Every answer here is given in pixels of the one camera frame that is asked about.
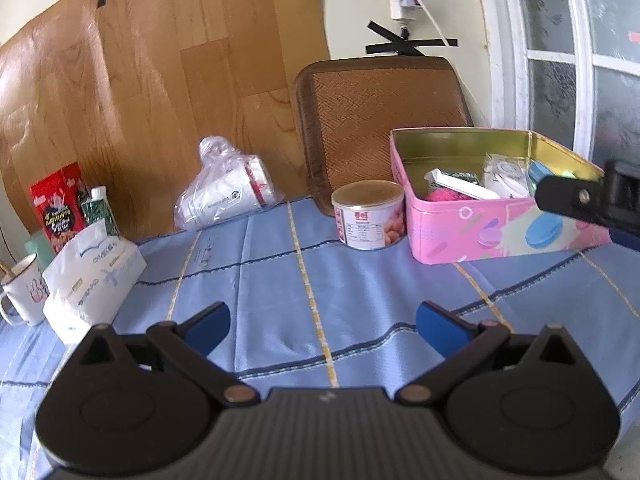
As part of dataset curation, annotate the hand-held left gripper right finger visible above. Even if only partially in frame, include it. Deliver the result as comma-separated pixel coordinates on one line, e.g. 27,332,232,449
397,301,581,406

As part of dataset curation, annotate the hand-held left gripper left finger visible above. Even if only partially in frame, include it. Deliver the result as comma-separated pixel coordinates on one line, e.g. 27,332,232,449
75,302,261,408

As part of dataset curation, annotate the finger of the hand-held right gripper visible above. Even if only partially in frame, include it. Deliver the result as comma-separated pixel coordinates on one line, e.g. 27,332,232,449
536,160,640,252

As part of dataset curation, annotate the pink tin box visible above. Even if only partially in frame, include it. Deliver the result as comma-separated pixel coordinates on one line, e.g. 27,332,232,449
390,128,614,265

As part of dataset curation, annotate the pink fluffy soft item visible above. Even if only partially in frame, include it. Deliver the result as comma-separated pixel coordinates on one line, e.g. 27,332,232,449
427,185,469,204

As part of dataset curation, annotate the blue soft item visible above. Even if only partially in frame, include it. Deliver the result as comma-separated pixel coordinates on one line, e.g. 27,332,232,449
527,161,555,196

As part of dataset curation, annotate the clear plastic packet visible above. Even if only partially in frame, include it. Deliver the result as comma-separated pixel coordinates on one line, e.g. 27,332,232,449
482,153,532,199

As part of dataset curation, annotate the white long box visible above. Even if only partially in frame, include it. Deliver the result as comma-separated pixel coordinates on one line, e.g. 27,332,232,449
424,168,501,200

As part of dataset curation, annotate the blue checked tablecloth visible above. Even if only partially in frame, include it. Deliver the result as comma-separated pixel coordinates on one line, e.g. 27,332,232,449
0,195,640,480

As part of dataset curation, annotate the white tissue pack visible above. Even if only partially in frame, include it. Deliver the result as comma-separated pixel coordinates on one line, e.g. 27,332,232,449
42,222,147,345

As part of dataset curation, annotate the round food can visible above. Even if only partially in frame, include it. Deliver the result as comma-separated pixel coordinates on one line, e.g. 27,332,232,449
331,180,407,251

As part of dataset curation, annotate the plastic bag of paper cups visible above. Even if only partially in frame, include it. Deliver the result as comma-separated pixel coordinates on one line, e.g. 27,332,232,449
173,135,287,232

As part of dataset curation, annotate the green tube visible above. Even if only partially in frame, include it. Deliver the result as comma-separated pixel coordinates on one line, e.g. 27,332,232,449
80,185,120,237

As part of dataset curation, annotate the white enamel mug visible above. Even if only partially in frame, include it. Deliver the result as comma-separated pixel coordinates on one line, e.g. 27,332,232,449
0,253,51,327

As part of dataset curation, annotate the mint green box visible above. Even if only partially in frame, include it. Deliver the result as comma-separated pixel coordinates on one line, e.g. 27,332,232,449
24,234,55,267

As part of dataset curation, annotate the red snack packet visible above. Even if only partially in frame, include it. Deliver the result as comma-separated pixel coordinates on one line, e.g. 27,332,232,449
29,162,87,255

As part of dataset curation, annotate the brown woven seat cushion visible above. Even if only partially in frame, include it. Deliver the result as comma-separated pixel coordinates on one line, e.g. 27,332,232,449
293,57,475,217

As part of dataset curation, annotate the black tape cross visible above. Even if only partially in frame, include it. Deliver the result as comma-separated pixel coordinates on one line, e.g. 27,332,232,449
365,20,459,57

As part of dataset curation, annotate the wood pattern flooring sheet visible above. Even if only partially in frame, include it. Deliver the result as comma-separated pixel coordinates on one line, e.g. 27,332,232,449
0,0,332,273

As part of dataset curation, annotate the white window frame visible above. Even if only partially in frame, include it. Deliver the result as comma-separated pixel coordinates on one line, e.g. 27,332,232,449
487,0,640,171

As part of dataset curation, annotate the white power cable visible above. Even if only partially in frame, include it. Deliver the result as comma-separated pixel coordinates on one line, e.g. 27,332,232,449
399,0,452,47

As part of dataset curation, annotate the white wall charger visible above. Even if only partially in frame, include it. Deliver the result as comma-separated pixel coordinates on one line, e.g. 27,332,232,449
389,0,427,24

